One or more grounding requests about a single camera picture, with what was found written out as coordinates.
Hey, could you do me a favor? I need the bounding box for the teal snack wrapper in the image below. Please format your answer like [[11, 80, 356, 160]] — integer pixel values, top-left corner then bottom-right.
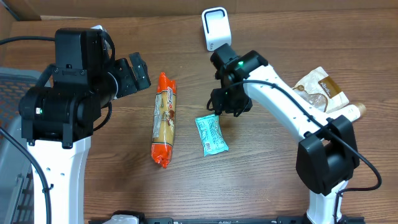
[[195, 114, 229, 157]]

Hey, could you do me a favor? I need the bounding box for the orange biscuit packet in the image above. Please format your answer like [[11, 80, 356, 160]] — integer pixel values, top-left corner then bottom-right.
[[151, 72, 177, 169]]

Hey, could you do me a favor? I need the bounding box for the brown Pantree snack pouch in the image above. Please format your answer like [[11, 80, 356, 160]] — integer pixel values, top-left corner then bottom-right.
[[292, 67, 349, 113]]

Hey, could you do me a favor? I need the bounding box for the white tube gold cap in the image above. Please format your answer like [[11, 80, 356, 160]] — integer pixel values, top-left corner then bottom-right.
[[328, 103, 367, 123]]

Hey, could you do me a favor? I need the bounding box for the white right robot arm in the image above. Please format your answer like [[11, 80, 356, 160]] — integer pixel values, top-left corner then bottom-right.
[[207, 44, 366, 223]]

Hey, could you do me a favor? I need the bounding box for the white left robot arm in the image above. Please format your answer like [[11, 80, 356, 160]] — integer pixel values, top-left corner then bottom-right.
[[19, 26, 150, 223]]

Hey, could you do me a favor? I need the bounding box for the white barcode scanner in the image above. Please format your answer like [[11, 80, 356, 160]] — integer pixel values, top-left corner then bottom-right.
[[201, 7, 232, 52]]

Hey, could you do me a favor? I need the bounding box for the grey plastic shopping basket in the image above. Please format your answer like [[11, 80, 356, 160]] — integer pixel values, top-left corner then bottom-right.
[[1, 67, 40, 223]]

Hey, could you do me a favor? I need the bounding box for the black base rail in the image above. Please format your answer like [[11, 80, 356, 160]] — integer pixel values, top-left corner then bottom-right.
[[88, 210, 366, 224]]

